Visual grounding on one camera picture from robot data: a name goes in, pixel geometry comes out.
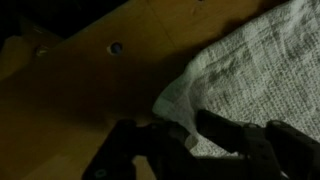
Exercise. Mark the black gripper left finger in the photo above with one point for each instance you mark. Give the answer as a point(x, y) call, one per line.
point(114, 159)

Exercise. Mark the white woven towel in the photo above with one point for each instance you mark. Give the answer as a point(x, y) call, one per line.
point(268, 69)

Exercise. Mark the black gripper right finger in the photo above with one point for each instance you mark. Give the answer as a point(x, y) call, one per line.
point(277, 151)

